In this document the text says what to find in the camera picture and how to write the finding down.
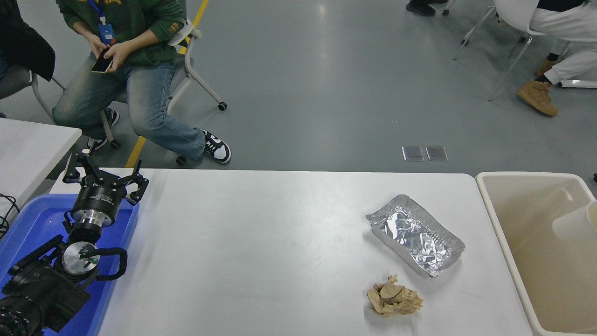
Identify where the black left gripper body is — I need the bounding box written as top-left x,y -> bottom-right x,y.
72,183 -> 123,217

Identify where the smartphone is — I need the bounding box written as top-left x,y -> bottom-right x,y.
91,48 -> 115,74

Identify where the silver foil tray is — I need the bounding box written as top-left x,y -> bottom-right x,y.
366,194 -> 466,278

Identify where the white paper cup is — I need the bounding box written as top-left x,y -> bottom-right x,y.
552,201 -> 597,240

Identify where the person's left hand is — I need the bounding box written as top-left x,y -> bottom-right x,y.
104,42 -> 135,73

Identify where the person's right hand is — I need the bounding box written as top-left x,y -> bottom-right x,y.
88,37 -> 110,59

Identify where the white side table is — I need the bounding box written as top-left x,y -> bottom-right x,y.
0,118 -> 82,224

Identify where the blue plastic tray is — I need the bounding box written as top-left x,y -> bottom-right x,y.
0,194 -> 140,336

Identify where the person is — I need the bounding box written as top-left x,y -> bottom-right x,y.
52,0 -> 232,165
0,0 -> 56,83
406,0 -> 437,17
517,0 -> 597,117

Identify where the grey chair with castors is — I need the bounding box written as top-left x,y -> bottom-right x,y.
86,0 -> 228,166

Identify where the crumpled tan paper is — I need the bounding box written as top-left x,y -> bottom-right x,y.
366,274 -> 424,318

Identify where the large pale plastic bin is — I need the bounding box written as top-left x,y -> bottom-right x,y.
475,171 -> 597,336

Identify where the white chair with metal legs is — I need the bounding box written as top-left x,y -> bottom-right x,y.
452,0 -> 569,102

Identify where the white bar on floor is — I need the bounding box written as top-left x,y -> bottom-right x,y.
556,78 -> 597,89

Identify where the black cable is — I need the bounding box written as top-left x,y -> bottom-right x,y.
0,194 -> 20,238

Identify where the grey chair with white frame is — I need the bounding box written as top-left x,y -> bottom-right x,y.
0,65 -> 66,126

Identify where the blue lanyard with badge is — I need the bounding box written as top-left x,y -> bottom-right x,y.
89,0 -> 116,46

